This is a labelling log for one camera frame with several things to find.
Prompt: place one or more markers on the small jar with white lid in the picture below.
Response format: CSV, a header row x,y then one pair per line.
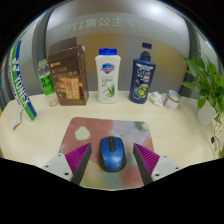
x,y
171,100

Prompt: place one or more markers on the small white card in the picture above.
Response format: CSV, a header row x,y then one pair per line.
x,y
17,119

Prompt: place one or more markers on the white bottle with blue cap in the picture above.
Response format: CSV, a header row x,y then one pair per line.
x,y
108,78

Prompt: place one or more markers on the floral pastel mouse pad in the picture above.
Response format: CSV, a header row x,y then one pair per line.
x,y
100,128

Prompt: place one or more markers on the clear bottle with green label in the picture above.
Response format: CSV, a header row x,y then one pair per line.
x,y
47,85

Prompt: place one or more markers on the green plant in white pot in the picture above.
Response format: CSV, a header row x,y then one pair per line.
x,y
205,111

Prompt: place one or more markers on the dark blue pump bottle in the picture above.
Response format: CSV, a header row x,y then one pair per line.
x,y
142,80

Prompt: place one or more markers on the small black object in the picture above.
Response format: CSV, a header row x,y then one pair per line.
x,y
212,139

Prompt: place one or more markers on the crumpled white tissue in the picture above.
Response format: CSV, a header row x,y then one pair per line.
x,y
156,99

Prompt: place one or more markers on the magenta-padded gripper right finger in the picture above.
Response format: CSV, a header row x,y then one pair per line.
x,y
148,159

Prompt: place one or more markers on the brown cardboard carton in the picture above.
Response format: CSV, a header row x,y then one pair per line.
x,y
68,75

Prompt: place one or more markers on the blue and black computer mouse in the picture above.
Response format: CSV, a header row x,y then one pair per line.
x,y
112,155

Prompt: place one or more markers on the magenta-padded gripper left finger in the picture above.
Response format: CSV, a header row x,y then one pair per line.
x,y
78,158

